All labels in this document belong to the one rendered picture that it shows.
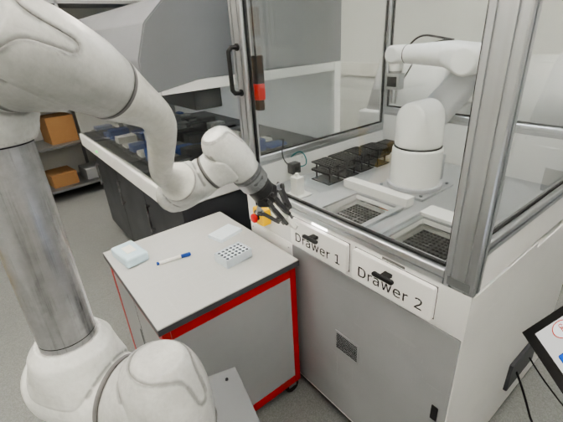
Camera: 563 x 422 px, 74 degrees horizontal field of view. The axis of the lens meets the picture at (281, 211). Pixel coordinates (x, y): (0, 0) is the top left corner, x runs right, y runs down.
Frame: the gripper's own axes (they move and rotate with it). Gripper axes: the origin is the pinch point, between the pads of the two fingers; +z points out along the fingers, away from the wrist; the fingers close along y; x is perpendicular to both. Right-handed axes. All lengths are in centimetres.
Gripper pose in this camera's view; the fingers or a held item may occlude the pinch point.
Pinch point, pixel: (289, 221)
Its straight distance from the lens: 122.3
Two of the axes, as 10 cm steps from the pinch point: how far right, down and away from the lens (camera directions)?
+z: 4.9, 5.6, 6.7
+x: -6.2, -3.1, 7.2
